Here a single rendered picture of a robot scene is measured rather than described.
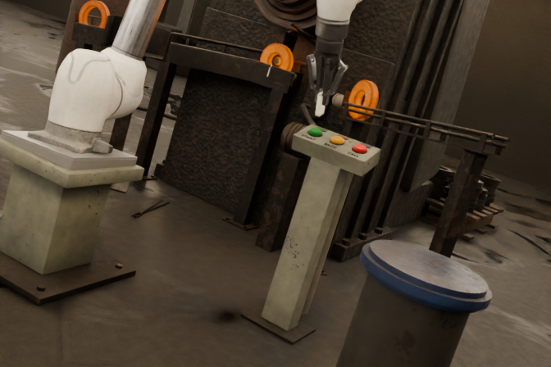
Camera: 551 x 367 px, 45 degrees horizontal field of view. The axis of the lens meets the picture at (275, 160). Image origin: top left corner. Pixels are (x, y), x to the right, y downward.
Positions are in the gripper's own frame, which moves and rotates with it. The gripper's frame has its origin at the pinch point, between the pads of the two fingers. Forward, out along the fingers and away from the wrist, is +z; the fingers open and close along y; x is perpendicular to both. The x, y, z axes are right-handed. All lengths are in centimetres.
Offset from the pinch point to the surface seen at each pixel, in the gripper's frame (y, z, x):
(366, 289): -39, 24, 39
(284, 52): 58, 17, -73
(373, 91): 7, 14, -55
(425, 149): 11, 79, -155
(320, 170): -6.3, 17.2, 6.9
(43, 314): 31, 45, 78
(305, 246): -9.1, 38.9, 15.0
